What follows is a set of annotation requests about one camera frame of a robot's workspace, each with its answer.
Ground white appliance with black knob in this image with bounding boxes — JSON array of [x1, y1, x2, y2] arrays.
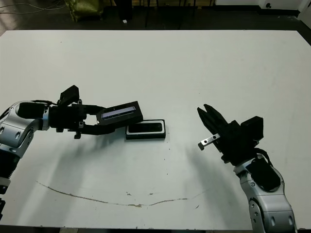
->
[[259, 0, 300, 11]]

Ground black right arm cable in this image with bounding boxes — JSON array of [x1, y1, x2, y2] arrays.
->
[[255, 147, 275, 168]]

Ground black box with white insert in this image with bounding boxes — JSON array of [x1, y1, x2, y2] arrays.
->
[[125, 118, 167, 141]]

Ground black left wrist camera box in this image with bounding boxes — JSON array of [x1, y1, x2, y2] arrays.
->
[[59, 85, 81, 107]]

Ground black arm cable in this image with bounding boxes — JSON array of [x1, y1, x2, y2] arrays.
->
[[255, 147, 275, 168], [29, 99, 59, 106]]

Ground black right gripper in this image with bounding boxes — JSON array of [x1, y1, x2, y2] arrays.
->
[[197, 103, 259, 166]]

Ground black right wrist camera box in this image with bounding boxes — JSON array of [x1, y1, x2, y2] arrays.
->
[[240, 116, 264, 144]]

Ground black box lid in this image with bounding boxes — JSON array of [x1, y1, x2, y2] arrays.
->
[[96, 101, 144, 126]]

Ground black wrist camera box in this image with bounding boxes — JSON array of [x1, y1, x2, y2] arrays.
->
[[59, 85, 81, 107], [240, 116, 264, 144]]

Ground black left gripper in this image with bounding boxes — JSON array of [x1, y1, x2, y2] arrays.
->
[[48, 103, 118, 140]]

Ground yellow-green bag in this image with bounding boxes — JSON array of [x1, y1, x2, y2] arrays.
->
[[64, 0, 103, 23]]

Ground slim black camera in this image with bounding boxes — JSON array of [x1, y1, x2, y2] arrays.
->
[[128, 122, 163, 133]]

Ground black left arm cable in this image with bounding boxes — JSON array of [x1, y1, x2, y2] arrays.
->
[[29, 99, 59, 106]]

